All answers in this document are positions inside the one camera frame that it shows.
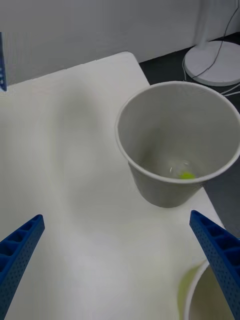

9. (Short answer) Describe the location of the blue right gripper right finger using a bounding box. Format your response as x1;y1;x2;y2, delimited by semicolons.
189;209;240;320

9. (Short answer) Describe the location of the clear bottle with green cap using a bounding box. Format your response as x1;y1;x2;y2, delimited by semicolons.
167;159;197;180

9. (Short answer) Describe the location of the yellow-green plastic waste bin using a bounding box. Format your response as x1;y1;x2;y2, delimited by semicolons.
177;259;240;320

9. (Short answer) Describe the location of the grey plastic waste bin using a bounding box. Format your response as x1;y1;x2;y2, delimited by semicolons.
114;80;240;209

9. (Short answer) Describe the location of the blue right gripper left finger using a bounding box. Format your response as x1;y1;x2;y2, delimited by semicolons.
0;214;46;320

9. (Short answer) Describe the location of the white round floor stand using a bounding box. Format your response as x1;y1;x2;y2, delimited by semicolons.
183;0;240;87

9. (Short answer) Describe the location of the white power strip cable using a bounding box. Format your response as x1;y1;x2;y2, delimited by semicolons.
219;83;240;97

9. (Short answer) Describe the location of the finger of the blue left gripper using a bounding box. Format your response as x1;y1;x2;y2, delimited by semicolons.
0;31;8;92

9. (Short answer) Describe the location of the thin black cable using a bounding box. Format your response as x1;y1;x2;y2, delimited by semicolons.
192;4;240;78

